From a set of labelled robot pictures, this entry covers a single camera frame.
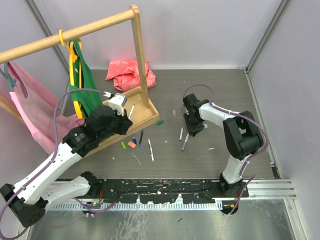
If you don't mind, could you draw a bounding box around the white pen black tip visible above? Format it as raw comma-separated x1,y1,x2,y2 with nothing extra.
128,104,135,119

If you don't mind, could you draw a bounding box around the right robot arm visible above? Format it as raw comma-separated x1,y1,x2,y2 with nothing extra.
182,93,264,197

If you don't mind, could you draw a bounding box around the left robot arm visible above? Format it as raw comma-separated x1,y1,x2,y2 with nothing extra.
0,105,133,228

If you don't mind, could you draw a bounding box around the long white green pen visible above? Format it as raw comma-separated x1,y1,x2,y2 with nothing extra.
181,132,190,152

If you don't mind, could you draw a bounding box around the light green pen cap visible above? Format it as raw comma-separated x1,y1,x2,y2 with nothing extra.
121,141,126,149

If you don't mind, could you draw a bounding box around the short white pen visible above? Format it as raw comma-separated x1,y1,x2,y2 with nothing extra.
179,126,184,141

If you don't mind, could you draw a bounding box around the blue pen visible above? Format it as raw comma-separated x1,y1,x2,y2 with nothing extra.
138,129,144,151

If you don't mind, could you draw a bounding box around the white pen green tip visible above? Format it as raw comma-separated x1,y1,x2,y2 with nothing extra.
148,138,155,163

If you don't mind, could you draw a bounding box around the orange eraser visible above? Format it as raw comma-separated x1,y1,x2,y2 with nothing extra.
127,141,136,149

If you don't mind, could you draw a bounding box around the green tank top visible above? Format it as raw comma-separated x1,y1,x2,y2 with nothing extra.
68,38,103,119

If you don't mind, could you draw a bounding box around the red patterned cloth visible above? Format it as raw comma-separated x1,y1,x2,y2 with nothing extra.
105,59,141,92

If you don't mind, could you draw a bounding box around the yellow plastic hanger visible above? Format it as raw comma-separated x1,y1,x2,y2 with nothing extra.
58,29,84,119

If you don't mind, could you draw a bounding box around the pink shirt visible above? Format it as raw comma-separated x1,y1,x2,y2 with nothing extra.
6,61,88,154

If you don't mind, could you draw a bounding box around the grey blue hanger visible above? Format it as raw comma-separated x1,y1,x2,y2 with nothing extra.
0,62,28,98

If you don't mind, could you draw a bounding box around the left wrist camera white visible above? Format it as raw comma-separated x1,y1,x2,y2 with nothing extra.
108,93,128,116

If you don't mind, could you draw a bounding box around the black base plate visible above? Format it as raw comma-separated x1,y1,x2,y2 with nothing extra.
71,177,250,204

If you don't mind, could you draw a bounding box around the white cable duct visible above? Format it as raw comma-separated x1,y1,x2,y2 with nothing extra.
51,199,223,211

